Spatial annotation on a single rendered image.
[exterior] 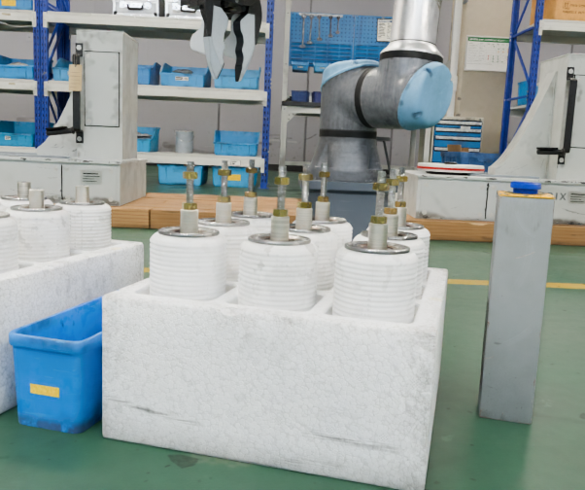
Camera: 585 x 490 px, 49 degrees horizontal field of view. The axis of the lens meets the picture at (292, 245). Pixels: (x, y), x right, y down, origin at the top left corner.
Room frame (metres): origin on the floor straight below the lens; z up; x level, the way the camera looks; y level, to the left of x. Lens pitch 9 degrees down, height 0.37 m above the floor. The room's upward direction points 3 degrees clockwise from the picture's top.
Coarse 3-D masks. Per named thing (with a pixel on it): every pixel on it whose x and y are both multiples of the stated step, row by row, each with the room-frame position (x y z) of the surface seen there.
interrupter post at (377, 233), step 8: (376, 224) 0.73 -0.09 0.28; (384, 224) 0.73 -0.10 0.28; (368, 232) 0.74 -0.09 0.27; (376, 232) 0.73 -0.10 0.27; (384, 232) 0.73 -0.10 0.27; (368, 240) 0.74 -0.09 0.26; (376, 240) 0.73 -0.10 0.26; (384, 240) 0.73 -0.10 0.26; (368, 248) 0.74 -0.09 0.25; (376, 248) 0.73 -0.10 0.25; (384, 248) 0.73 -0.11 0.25
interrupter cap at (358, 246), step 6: (348, 246) 0.73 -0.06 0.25; (354, 246) 0.73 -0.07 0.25; (360, 246) 0.74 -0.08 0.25; (366, 246) 0.76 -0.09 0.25; (390, 246) 0.75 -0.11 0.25; (396, 246) 0.75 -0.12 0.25; (402, 246) 0.75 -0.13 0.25; (360, 252) 0.71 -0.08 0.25; (366, 252) 0.71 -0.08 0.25; (372, 252) 0.70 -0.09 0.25; (378, 252) 0.70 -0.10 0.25; (384, 252) 0.70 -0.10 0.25; (390, 252) 0.70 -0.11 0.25; (396, 252) 0.71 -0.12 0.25; (402, 252) 0.71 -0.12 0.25; (408, 252) 0.72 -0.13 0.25
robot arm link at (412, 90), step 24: (408, 0) 1.20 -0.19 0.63; (432, 0) 1.20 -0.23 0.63; (408, 24) 1.20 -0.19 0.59; (432, 24) 1.20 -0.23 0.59; (408, 48) 1.18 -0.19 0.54; (432, 48) 1.20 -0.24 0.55; (384, 72) 1.20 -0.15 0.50; (408, 72) 1.17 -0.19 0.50; (432, 72) 1.16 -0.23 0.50; (384, 96) 1.19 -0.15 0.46; (408, 96) 1.16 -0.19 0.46; (432, 96) 1.18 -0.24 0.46; (384, 120) 1.22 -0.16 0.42; (408, 120) 1.18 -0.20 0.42; (432, 120) 1.19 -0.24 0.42
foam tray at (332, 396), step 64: (128, 320) 0.74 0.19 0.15; (192, 320) 0.72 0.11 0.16; (256, 320) 0.70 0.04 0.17; (320, 320) 0.68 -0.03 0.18; (128, 384) 0.74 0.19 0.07; (192, 384) 0.72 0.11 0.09; (256, 384) 0.70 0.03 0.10; (320, 384) 0.68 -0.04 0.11; (384, 384) 0.66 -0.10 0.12; (192, 448) 0.72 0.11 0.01; (256, 448) 0.70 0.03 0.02; (320, 448) 0.68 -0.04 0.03; (384, 448) 0.66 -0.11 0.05
